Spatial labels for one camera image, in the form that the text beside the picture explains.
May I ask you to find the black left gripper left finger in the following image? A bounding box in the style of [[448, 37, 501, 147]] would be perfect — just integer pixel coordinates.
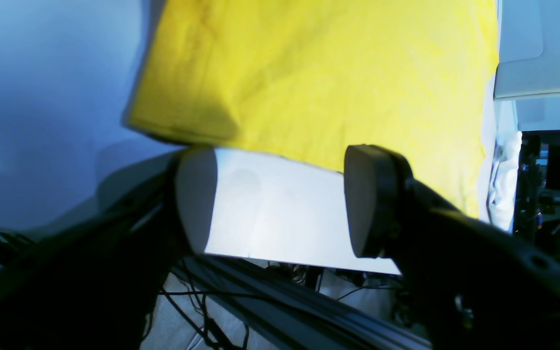
[[0, 146, 218, 350]]

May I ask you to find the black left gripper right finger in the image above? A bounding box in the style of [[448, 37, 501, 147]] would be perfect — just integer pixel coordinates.
[[344, 144, 560, 350]]

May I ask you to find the yellow t-shirt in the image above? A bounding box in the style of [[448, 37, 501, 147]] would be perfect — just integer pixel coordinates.
[[127, 0, 499, 217]]

